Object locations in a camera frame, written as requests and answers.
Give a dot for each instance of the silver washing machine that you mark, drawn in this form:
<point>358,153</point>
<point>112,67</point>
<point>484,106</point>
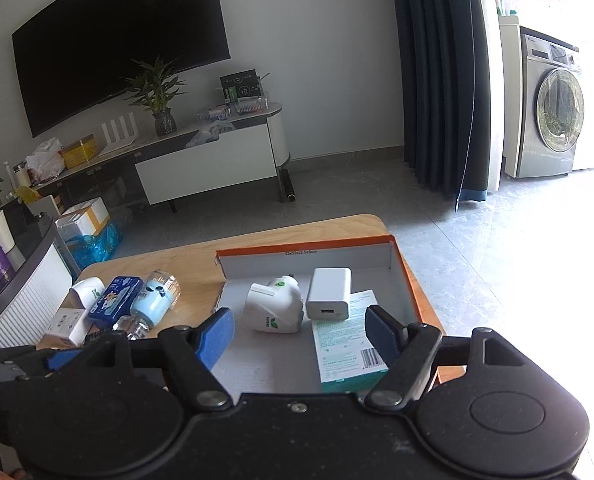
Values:
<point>552,105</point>

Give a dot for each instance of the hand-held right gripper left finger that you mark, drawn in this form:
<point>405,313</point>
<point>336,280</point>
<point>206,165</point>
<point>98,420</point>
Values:
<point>218,336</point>

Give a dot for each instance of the potted plant in dark vase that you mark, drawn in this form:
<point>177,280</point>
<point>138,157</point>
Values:
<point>157,95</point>

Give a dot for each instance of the black charger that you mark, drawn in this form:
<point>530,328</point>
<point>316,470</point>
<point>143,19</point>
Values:
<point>97,337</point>

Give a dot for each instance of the crumpled pale bag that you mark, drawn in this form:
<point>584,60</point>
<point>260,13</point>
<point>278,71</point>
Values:
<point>209,132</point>

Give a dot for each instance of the teal and white carton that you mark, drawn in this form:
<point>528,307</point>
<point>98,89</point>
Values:
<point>344,350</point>

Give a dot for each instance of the blue printed tin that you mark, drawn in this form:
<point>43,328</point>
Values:
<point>114,302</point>

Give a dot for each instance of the light blue bottle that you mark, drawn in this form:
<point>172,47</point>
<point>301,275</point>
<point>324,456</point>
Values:
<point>152,302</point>

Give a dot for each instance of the small white printed box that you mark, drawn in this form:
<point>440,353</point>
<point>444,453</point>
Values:
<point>67,325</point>

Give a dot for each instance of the white and dark TV stand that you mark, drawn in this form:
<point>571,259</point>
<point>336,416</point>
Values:
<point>202,165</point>

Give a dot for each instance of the blue plastic bag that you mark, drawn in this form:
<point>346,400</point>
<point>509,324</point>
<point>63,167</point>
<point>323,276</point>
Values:
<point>94,247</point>

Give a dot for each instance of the white router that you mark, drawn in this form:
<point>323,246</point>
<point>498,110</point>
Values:
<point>119,135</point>

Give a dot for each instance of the white cube charger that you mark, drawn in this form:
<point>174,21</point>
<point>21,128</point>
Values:
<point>329,292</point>

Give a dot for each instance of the dark blue curtain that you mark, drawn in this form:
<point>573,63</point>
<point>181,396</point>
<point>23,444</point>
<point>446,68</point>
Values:
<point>442,85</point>

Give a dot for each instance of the white and yellow cardboard box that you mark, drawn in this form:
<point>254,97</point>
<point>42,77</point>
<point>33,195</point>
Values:
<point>82,217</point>

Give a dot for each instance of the round ribbed white cabinet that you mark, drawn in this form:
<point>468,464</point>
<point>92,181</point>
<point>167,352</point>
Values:
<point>22,300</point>

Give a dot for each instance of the green and black box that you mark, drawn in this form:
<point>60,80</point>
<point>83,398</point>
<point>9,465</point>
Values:
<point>240,85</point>

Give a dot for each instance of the black wall television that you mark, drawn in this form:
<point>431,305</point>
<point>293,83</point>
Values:
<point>117,40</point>

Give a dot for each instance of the white narrow cabinet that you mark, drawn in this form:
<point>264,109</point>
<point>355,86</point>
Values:
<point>509,100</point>

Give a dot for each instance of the white plastic bag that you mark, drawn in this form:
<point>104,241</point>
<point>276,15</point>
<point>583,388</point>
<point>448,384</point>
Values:
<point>44,160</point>

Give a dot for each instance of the clear glass bottle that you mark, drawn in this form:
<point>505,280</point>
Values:
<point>132,327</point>

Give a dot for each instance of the orange and white cardboard box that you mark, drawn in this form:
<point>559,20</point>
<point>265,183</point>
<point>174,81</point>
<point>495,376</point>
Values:
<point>272,355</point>

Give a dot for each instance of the white plug adapter green leaf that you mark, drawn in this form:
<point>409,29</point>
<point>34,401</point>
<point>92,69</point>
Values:
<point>269,307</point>

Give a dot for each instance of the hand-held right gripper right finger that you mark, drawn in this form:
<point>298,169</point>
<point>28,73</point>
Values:
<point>383,332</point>

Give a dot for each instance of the white curved device green print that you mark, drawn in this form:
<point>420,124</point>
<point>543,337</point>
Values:
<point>84,290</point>

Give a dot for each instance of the clear plastic organizer boxes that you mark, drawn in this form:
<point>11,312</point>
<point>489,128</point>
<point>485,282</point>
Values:
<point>237,107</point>

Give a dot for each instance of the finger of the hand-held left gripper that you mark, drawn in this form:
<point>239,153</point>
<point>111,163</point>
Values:
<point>66,359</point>

